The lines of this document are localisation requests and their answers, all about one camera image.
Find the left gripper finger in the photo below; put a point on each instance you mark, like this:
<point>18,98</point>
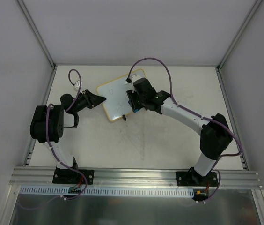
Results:
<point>96,102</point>
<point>92,98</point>

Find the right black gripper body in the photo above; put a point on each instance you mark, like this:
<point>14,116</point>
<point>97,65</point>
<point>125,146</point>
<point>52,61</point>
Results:
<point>133,101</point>

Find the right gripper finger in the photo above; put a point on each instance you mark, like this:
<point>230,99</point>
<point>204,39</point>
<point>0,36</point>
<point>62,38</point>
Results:
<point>132,105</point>
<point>130,95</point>

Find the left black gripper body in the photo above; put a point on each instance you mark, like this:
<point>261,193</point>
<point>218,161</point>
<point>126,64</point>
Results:
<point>89,99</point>

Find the yellow framed whiteboard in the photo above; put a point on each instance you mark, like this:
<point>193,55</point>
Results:
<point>116,104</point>

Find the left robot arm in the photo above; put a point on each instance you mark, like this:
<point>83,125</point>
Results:
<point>48,124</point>

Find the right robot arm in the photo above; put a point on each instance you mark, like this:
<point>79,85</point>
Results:
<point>213,132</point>

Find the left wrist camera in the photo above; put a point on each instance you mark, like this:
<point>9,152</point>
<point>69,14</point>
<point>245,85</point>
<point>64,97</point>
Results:
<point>77,85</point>

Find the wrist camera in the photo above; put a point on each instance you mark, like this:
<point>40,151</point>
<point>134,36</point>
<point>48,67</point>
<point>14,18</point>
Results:
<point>132,78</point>
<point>77,85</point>

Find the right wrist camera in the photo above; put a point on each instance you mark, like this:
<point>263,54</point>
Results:
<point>132,78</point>

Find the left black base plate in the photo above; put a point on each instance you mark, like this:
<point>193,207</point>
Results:
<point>66,176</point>

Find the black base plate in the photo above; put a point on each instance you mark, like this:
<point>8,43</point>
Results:
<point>66,176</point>
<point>191,178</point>

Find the left aluminium frame post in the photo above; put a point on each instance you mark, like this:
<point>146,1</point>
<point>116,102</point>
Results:
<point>31,23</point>

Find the aluminium frame post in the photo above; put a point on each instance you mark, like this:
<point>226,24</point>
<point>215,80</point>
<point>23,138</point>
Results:
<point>31,23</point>
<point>251,13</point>

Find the white slotted cable duct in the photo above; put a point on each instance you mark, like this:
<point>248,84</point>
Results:
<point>109,191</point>

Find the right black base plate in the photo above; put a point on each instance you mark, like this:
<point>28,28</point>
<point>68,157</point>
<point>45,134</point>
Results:
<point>191,178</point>

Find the aluminium front rail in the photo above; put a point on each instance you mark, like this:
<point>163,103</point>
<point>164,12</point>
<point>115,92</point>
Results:
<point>137,178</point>

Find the right aluminium frame post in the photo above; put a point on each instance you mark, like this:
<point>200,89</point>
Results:
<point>251,13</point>

